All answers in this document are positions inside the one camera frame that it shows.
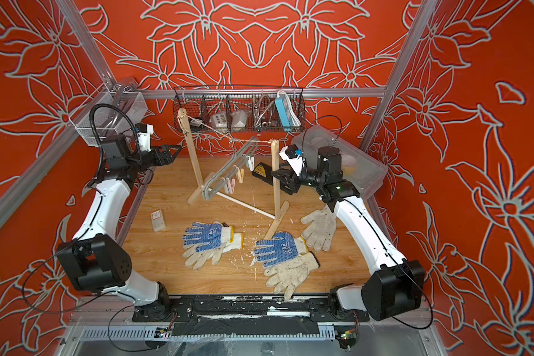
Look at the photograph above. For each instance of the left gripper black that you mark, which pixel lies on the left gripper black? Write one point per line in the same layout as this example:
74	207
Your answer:
165	154

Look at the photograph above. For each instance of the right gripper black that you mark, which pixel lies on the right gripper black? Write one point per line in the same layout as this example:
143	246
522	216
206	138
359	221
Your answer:
291	184

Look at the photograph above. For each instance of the wooden drying rack stand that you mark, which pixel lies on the wooden drying rack stand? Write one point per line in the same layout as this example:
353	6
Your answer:
280	207

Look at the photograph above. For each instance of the grey clip hanger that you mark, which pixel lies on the grey clip hanger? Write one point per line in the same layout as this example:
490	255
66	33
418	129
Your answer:
232	169

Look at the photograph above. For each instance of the blue dotted glove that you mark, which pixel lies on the blue dotted glove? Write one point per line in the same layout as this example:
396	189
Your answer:
205	237
281	248

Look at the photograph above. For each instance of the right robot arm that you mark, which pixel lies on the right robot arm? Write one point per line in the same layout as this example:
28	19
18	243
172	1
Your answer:
396	285

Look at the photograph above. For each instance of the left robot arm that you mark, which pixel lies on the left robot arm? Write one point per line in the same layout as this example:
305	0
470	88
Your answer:
93	260

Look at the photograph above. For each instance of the white clothespin clip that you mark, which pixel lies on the white clothespin clip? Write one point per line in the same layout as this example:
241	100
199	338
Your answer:
250	162

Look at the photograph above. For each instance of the pink clothespin clip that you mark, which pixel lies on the pink clothespin clip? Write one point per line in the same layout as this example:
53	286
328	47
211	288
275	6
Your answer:
229	186

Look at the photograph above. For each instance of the black tool case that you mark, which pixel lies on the black tool case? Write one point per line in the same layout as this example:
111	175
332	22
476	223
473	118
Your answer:
263	172

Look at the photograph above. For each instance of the white dice block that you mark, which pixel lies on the white dice block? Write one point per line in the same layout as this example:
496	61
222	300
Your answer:
219	120

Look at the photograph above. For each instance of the dirty white glove right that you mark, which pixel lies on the dirty white glove right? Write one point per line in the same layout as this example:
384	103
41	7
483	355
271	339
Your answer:
320	230

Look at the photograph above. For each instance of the dirty white glove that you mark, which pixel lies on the dirty white glove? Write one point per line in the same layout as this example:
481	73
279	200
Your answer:
288	276
320	230

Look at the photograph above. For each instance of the grey plastic storage box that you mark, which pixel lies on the grey plastic storage box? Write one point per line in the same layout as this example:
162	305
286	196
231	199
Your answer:
363	171

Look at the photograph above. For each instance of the light blue box in basket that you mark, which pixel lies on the light blue box in basket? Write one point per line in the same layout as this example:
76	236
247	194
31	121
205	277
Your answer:
289	120

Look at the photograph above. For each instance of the dirty white glove front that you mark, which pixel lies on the dirty white glove front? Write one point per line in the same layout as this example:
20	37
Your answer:
288	276

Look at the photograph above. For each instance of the white cotton glove left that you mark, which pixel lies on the white cotton glove left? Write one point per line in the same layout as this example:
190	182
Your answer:
196	260

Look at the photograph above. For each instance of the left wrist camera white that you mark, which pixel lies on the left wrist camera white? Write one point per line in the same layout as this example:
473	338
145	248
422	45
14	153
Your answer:
144	132

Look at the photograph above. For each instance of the black wire basket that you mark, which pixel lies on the black wire basket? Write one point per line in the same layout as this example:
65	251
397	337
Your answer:
250	108

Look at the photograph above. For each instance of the clear plastic wall bin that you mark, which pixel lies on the clear plastic wall bin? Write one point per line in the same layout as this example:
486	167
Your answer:
107	114

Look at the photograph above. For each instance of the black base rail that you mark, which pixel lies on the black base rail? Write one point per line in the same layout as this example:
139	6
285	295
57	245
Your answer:
305	315

